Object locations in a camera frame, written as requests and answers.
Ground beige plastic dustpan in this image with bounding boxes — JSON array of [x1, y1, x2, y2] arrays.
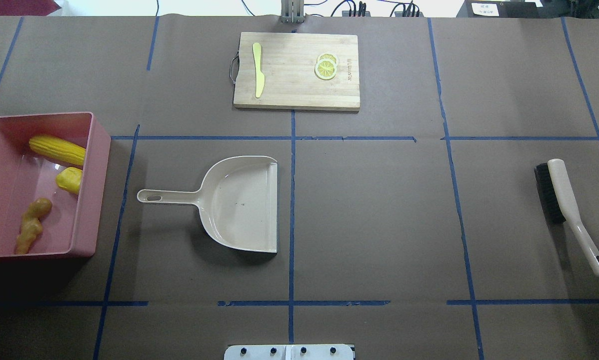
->
[[136, 155, 279, 254]]

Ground tan toy ginger root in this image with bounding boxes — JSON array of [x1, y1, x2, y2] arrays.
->
[[14, 197, 53, 255]]

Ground beige hand brush black bristles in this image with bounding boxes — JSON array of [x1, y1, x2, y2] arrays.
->
[[533, 158, 599, 278]]

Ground back toy lemon slice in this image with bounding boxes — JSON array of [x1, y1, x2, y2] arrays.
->
[[316, 52, 339, 65]]

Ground wooden cutting board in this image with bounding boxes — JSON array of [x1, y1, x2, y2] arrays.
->
[[233, 32, 361, 112]]

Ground yellow plastic toy knife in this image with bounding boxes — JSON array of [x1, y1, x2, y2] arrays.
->
[[252, 42, 266, 99]]

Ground aluminium frame post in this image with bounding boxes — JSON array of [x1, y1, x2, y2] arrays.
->
[[279, 0, 306, 24]]

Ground yellow toy corn cob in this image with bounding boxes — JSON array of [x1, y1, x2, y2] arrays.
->
[[29, 134, 86, 167]]

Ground yellow toy potato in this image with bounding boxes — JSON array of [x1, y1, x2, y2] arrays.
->
[[55, 167, 83, 195]]

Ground red plastic bin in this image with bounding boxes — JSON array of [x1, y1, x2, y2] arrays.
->
[[0, 112, 111, 261]]

